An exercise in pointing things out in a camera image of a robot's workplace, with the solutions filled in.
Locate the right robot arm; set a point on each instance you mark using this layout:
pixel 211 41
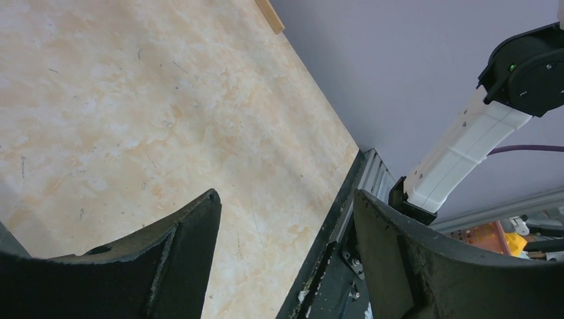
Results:
pixel 522 79

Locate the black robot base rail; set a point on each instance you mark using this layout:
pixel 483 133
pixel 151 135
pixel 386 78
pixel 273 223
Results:
pixel 327 285

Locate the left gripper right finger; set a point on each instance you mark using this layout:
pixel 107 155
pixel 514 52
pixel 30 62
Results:
pixel 413 271

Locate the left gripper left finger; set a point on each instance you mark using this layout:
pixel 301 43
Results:
pixel 159 271

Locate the wooden clothes rack frame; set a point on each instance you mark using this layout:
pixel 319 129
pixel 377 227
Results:
pixel 271 16

